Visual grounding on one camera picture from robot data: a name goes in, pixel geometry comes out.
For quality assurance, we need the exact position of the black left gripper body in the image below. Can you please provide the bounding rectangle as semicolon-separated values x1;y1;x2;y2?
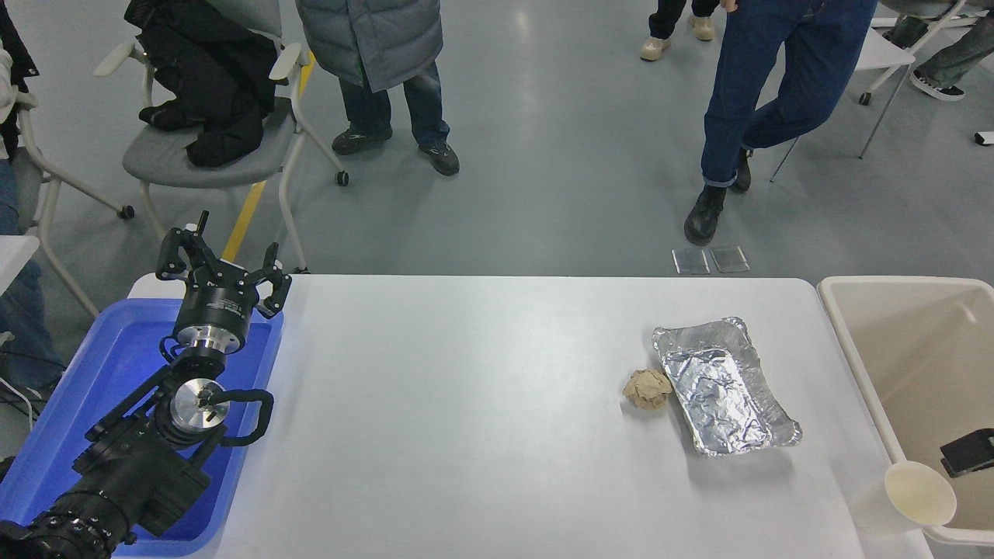
179;261;269;336

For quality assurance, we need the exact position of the white paper cup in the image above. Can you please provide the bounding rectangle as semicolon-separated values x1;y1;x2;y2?
853;460;958;536

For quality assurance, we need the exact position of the large pale bin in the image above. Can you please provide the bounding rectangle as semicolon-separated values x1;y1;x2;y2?
817;276;994;547

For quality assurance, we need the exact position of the blue plastic tray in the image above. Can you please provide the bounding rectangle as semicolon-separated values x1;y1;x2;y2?
0;297;285;557

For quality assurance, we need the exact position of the black clothing pile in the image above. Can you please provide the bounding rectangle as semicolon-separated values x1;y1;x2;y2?
124;0;279;168

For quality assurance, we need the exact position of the small white table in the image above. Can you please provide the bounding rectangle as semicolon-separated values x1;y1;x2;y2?
0;235;41;296

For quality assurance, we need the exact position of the silver foil tray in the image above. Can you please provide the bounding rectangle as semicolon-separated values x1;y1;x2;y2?
652;316;803;459

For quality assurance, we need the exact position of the person in dark shoes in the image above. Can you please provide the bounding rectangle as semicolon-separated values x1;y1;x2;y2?
295;0;461;177

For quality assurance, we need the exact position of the crumpled tan paper ball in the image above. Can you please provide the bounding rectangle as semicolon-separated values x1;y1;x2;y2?
623;367;674;411

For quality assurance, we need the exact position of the person in striped sneakers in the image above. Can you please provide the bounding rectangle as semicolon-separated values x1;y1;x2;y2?
881;0;994;102

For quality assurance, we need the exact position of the person in blue jeans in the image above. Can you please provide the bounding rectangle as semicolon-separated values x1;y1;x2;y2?
683;0;878;247

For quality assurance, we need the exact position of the person in tan shoes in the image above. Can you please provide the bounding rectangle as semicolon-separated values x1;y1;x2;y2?
640;0;720;62

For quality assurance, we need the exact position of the grey seat white frame chair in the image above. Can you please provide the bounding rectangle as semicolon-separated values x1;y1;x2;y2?
93;0;350;274

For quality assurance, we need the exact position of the white frame wheeled chair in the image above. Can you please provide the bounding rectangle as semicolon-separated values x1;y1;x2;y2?
16;89;135;319

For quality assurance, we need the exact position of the white cable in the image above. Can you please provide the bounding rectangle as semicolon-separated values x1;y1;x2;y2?
0;377;38;428

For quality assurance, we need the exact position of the white chair frame with caster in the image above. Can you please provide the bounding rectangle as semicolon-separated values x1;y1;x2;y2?
858;0;981;106

